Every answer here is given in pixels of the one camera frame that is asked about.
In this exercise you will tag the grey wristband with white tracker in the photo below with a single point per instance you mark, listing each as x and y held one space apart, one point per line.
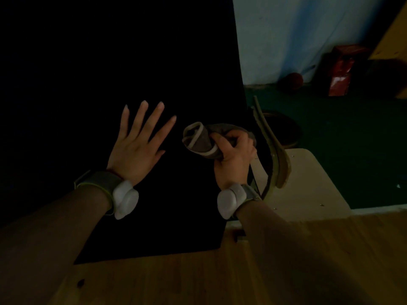
233 198
119 193

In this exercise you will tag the yellow wooden furniture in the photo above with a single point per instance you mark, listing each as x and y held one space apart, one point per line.
392 38

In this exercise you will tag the person's left forearm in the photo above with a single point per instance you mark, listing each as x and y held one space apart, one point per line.
47 244

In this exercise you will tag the person's left little finger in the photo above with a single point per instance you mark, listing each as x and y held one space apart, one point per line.
125 119

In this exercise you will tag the grey sock with white trim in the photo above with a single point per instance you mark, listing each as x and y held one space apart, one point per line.
200 139

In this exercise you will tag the dark red ball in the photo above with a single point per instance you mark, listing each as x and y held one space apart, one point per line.
292 81

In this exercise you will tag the person's right hand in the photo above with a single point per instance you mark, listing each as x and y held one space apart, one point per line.
233 163

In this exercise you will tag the person's right forearm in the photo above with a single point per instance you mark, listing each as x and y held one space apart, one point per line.
295 260

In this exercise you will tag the dark round basin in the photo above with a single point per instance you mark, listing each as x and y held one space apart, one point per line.
287 130

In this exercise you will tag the person's left hand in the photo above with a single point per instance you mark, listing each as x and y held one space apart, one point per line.
135 152

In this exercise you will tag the person's right thumb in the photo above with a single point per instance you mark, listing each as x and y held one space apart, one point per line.
219 144

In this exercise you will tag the wooden chair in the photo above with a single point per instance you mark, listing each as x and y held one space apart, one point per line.
308 184

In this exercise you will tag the person's left middle finger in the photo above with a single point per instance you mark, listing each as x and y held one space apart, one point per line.
153 118

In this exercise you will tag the black table mat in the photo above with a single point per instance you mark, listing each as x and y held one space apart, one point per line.
95 76

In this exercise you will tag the person's left thumb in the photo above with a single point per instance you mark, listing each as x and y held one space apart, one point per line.
160 153

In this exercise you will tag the red bag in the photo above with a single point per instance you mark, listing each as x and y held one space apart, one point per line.
341 71

